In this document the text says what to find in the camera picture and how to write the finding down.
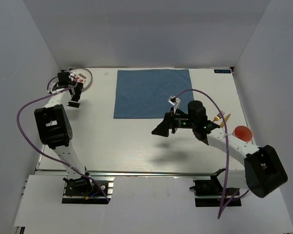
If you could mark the right blue corner label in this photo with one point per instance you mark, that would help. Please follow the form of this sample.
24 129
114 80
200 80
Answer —
222 71

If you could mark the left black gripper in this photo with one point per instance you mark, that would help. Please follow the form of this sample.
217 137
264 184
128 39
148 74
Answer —
77 89

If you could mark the red plastic cup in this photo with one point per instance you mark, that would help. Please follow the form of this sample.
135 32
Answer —
243 133

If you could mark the gold knife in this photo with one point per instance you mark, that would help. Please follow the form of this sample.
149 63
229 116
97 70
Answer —
225 121

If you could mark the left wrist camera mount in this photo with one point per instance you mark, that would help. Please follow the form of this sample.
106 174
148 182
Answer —
52 87

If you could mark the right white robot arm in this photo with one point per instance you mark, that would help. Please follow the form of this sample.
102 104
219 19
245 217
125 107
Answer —
263 171

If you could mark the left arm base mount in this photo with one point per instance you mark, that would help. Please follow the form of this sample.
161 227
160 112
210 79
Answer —
93 197

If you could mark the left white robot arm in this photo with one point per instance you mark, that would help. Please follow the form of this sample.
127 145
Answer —
56 132

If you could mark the aluminium table edge rail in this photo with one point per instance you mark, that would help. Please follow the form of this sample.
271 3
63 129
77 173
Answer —
121 173

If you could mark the blue cloth napkin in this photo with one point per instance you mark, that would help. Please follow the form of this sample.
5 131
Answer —
144 94

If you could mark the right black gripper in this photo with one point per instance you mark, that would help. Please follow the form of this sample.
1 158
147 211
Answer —
169 122

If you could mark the white printed plate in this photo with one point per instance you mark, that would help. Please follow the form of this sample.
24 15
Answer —
83 76

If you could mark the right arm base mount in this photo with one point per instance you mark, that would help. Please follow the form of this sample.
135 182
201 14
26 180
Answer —
207 194

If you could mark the gold fork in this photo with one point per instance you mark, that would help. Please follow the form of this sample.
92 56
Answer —
218 116

